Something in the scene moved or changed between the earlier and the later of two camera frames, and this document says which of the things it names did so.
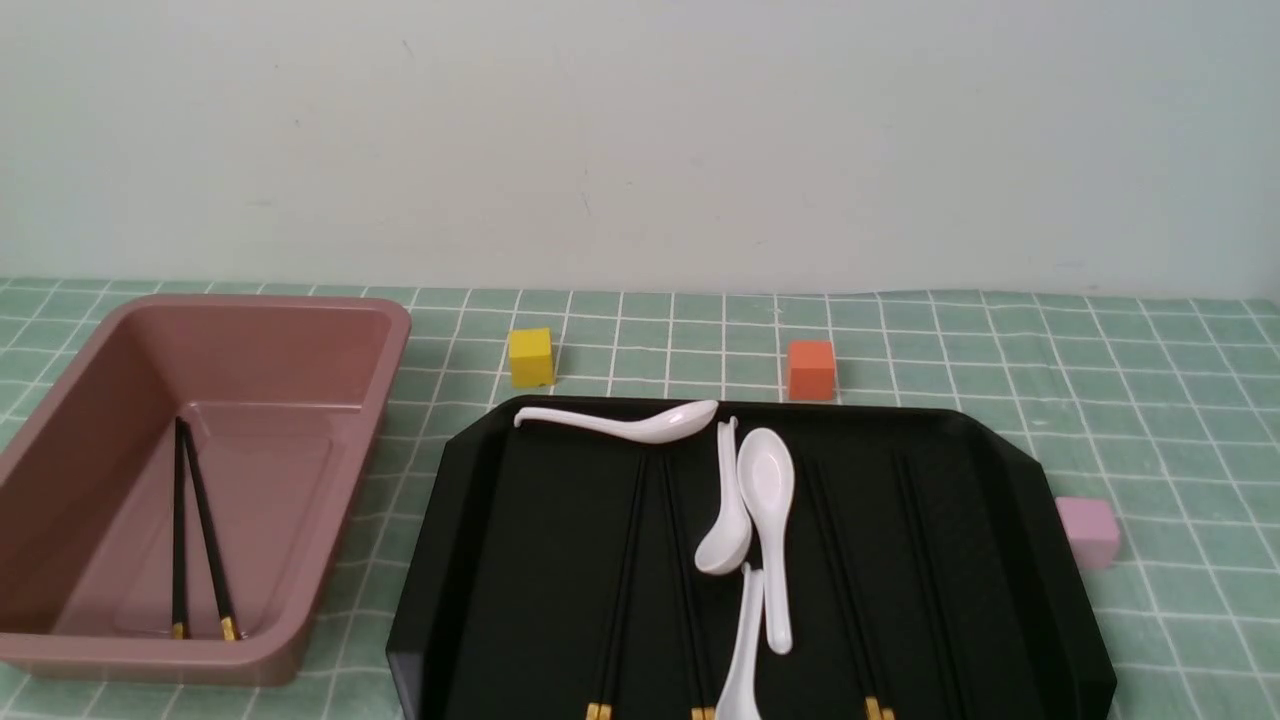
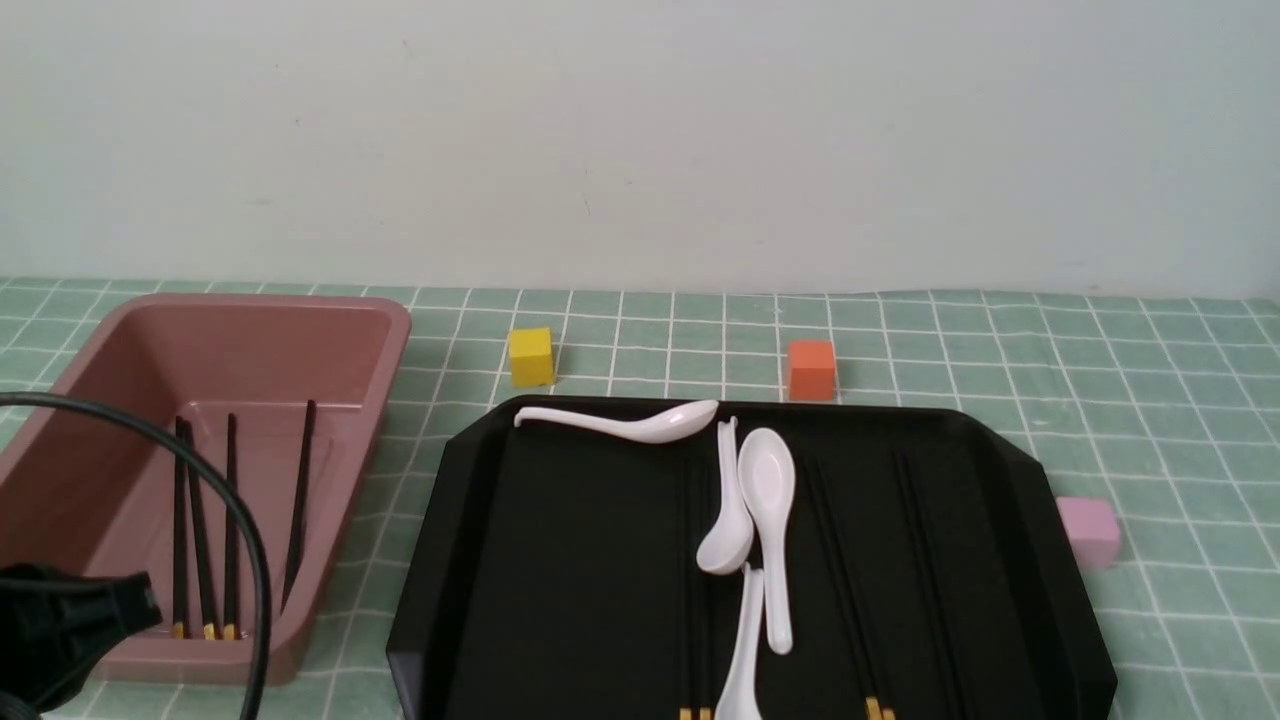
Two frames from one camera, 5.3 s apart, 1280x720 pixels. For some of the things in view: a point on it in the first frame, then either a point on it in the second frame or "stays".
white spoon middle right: x=766 y=484 stays
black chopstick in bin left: x=178 y=593 stays
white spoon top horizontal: x=667 y=424 stays
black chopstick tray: x=600 y=704 → x=300 y=510
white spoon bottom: x=740 y=700 stays
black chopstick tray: x=599 y=704 → x=232 y=541
